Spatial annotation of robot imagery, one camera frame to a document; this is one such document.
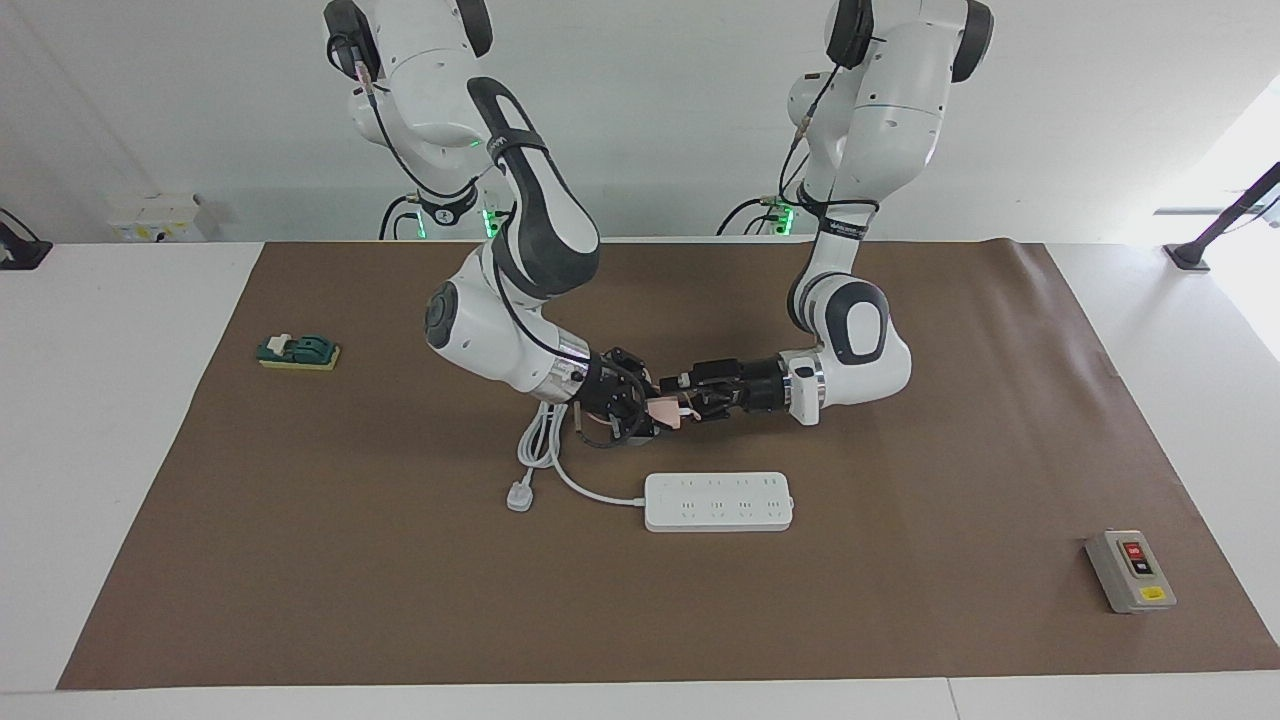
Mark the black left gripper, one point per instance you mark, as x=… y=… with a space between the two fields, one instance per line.
x=765 y=385

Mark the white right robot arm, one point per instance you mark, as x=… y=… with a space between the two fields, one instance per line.
x=490 y=340

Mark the white power strip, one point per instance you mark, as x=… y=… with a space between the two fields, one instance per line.
x=718 y=502

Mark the green knife switch yellow base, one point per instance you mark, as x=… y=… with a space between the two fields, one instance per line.
x=300 y=352

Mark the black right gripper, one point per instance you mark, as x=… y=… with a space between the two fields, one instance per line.
x=603 y=388

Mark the brown paper table mat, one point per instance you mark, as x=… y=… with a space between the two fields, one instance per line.
x=600 y=600

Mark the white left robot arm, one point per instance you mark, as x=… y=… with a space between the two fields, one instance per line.
x=880 y=110

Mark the pink usb wall charger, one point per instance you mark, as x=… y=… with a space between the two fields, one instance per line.
x=664 y=412

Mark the grey on-off switch box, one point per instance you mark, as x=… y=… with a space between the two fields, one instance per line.
x=1130 y=572

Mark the white wall socket box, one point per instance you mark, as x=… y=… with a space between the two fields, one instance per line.
x=155 y=218

